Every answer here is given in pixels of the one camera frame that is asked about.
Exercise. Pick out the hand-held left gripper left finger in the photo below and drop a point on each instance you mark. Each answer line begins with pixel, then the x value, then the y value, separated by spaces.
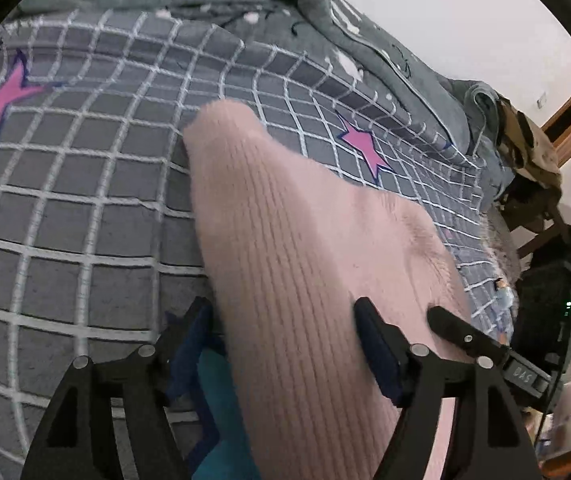
pixel 193 342

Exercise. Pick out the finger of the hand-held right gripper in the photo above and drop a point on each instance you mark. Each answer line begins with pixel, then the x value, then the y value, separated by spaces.
pixel 453 325

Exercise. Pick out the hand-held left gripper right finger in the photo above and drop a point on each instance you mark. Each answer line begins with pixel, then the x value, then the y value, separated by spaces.
pixel 380 355

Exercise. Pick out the pink knitted sweater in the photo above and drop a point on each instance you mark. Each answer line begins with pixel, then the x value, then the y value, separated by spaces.
pixel 290 260

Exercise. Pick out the floral bed sheet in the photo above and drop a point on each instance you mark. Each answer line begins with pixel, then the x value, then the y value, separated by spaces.
pixel 503 245

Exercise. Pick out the black bag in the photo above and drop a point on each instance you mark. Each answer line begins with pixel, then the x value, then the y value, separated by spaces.
pixel 545 280

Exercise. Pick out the wooden chair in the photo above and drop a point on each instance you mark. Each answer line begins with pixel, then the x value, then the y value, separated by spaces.
pixel 535 220

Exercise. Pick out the grey checked bed cover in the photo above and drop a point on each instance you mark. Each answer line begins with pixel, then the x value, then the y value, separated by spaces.
pixel 90 185

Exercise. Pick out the brown camouflage cloth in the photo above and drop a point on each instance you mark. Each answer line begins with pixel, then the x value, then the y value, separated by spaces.
pixel 530 145

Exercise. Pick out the grey fleece blanket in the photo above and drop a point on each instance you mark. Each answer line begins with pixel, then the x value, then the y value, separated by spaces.
pixel 365 35

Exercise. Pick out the white wall socket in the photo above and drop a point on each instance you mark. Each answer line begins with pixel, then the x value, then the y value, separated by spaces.
pixel 541 101

